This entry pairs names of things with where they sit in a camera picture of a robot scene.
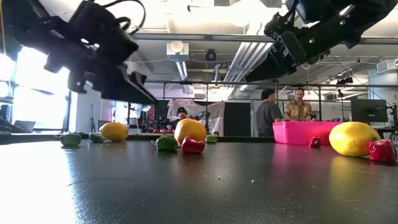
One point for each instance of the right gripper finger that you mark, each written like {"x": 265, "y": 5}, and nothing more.
{"x": 267, "y": 68}

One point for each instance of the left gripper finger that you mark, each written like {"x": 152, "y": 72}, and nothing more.
{"x": 124, "y": 88}
{"x": 139, "y": 77}

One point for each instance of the yellow toy lemon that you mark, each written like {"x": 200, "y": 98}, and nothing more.
{"x": 353, "y": 138}
{"x": 190, "y": 129}
{"x": 114, "y": 131}

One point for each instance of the small green toy pepper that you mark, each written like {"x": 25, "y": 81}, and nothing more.
{"x": 71, "y": 139}
{"x": 166, "y": 143}
{"x": 211, "y": 139}
{"x": 96, "y": 137}

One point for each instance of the small red toy pepper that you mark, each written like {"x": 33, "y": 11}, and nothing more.
{"x": 315, "y": 142}
{"x": 383, "y": 151}
{"x": 192, "y": 145}

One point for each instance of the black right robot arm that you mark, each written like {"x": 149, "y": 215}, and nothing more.
{"x": 373, "y": 12}

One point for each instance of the white ceiling pipes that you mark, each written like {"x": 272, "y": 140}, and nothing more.
{"x": 245, "y": 59}

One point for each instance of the white ceiling box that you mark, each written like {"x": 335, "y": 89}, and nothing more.
{"x": 177, "y": 51}

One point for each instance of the person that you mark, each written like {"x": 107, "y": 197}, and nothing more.
{"x": 298, "y": 112}
{"x": 181, "y": 116}
{"x": 267, "y": 118}

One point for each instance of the black ceiling speaker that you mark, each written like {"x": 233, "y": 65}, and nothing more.
{"x": 211, "y": 55}

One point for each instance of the black partition panel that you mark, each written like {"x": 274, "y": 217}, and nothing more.
{"x": 237, "y": 119}

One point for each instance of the overhead light bar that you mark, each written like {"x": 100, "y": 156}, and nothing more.
{"x": 186, "y": 37}

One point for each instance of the black track light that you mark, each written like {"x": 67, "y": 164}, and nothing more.
{"x": 345, "y": 80}

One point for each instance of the white hanging cloth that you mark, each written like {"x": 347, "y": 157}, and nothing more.
{"x": 202, "y": 109}

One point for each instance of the pink plastic basket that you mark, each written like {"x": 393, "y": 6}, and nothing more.
{"x": 298, "y": 133}

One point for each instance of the black background monitor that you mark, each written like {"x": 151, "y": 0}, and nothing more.
{"x": 360, "y": 110}

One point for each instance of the white air conditioning unit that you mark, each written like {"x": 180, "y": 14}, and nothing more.
{"x": 387, "y": 66}

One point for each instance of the grey laptop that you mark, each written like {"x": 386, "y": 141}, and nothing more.
{"x": 25, "y": 125}

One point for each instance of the black table mat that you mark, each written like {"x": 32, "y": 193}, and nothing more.
{"x": 199, "y": 186}

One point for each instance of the silver ribbed ventilation duct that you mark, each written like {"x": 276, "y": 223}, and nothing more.
{"x": 248, "y": 91}

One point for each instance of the black overhead rail frame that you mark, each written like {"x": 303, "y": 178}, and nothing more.
{"x": 217, "y": 83}

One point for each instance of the black aluminium table frame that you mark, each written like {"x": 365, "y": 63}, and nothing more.
{"x": 242, "y": 139}

